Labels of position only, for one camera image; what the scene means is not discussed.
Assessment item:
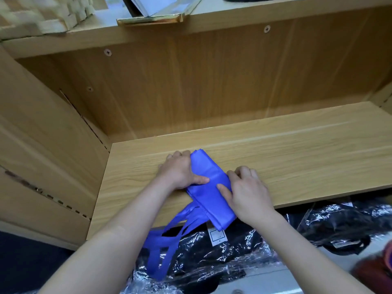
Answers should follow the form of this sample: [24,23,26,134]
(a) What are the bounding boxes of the black plastic-wrapped bag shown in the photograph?
[278,196,392,256]

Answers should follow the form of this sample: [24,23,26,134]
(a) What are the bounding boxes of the blue non-woven bag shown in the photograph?
[142,149,238,281]

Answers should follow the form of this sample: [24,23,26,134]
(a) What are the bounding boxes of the red shopping basket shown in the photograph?
[354,238,392,294]

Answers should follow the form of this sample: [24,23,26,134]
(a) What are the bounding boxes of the person's right hand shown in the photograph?
[217,166,276,229]

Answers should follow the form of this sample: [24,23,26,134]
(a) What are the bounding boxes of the beige woven basket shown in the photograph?
[0,0,96,40]

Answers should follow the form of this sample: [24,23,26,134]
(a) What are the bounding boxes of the person's left hand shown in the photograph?
[154,150,210,192]

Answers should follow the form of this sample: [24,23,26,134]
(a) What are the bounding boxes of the person's left forearm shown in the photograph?
[40,177,185,294]

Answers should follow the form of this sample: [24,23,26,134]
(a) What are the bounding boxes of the person's right forearm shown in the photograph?
[248,208,368,294]

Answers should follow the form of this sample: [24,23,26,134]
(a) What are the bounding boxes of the white paper tag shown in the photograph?
[208,226,229,245]

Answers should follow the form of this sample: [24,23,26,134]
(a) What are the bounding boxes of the black wrapped bag with tag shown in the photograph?
[131,220,289,294]

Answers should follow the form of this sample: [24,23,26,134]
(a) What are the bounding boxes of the gold stand with white card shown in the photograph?
[116,0,203,26]

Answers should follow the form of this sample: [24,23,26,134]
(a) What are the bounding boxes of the wooden shelf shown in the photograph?
[0,0,392,252]

